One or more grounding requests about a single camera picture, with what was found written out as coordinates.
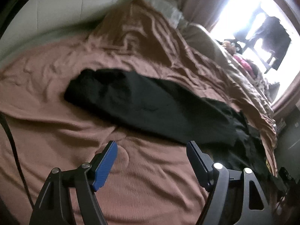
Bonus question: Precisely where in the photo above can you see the pink plush toy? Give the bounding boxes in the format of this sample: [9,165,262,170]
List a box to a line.
[233,54,254,77]

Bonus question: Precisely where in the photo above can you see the white padded headboard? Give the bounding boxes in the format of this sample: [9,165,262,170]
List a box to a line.
[1,0,118,57]

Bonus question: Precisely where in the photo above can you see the black hanging clothes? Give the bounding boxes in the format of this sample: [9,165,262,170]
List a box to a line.
[234,16,291,73]

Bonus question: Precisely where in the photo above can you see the beige duvet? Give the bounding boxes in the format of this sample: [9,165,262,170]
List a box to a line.
[177,23,274,117]

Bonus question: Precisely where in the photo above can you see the black garment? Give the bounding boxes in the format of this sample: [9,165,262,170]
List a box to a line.
[64,69,279,192]

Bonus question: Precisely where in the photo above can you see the orange plush toy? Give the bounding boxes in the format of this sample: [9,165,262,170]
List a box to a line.
[222,41,236,55]

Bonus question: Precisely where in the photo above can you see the black cable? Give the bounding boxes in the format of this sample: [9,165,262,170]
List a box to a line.
[0,112,35,210]

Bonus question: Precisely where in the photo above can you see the light patterned pillow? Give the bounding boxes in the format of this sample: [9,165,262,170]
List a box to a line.
[144,0,187,29]

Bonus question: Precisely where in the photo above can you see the brown bed cover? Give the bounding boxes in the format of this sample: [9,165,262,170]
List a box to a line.
[1,0,277,224]

